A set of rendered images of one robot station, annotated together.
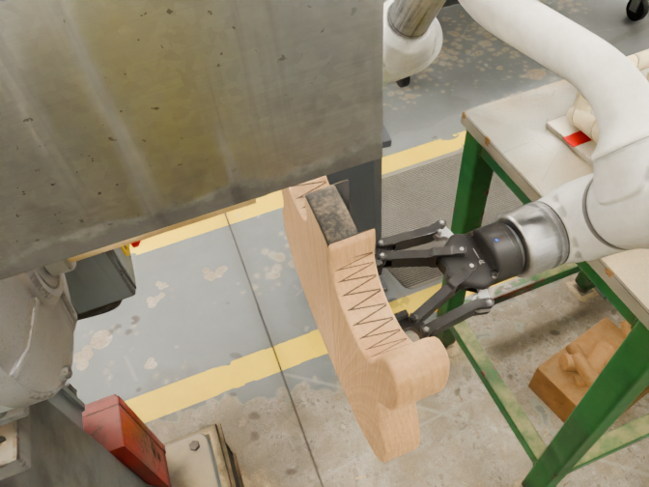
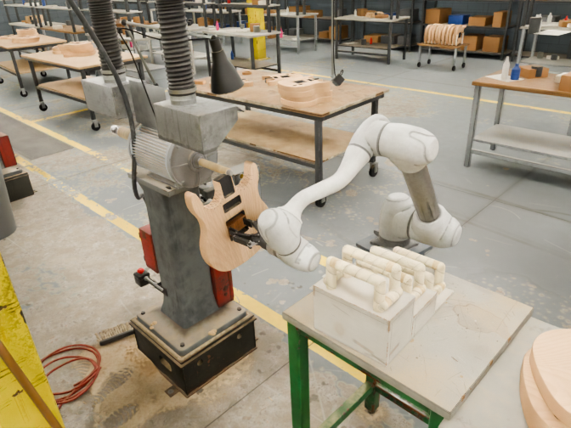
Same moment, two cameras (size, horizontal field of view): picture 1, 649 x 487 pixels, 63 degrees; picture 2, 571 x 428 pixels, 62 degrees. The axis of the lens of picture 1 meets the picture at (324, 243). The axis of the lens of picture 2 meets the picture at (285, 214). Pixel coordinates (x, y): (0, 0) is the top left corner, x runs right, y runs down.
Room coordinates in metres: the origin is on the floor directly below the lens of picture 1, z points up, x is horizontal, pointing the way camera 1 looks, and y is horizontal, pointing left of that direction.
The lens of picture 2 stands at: (-0.29, -1.61, 1.98)
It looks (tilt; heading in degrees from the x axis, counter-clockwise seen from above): 27 degrees down; 61
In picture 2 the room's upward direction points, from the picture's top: 3 degrees counter-clockwise
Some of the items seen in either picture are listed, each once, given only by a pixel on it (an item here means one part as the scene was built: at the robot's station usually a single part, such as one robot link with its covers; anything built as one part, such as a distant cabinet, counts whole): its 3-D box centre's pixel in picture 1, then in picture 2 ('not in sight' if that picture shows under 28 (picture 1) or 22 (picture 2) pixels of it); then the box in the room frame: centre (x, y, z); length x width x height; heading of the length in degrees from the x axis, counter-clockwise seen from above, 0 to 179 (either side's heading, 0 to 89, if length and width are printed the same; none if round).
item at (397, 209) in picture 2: not in sight; (398, 215); (1.20, -0.06, 0.87); 0.18 x 0.16 x 0.22; 109
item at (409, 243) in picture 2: not in sight; (391, 237); (1.19, -0.04, 0.73); 0.22 x 0.18 x 0.06; 98
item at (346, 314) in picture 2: not in sight; (362, 312); (0.47, -0.70, 1.02); 0.27 x 0.15 x 0.17; 109
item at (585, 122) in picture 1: (590, 126); not in sight; (0.74, -0.51, 0.96); 0.11 x 0.03 x 0.03; 19
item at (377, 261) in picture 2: not in sight; (370, 259); (0.50, -0.69, 1.20); 0.20 x 0.03 x 0.03; 108
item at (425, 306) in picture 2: not in sight; (387, 299); (0.62, -0.65, 0.98); 0.27 x 0.16 x 0.09; 109
